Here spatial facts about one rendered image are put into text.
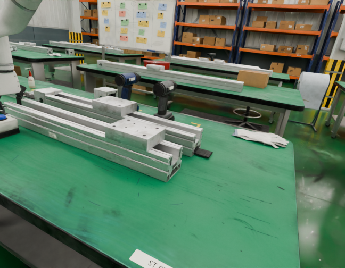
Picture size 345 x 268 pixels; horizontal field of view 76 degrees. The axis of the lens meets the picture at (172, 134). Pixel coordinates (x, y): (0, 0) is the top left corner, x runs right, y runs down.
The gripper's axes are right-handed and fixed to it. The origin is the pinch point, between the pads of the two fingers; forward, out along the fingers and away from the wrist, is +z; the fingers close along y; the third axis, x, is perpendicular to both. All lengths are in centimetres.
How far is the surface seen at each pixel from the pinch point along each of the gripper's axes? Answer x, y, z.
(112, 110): 48, -13, -5
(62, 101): 17.2, -14.0, -2.1
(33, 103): 14.3, -2.3, -2.9
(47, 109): 23.3, -2.3, -2.1
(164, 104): 63, -32, -6
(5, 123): 21.2, 13.5, 0.0
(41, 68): -201, -150, 19
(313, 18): 148, -1049, -159
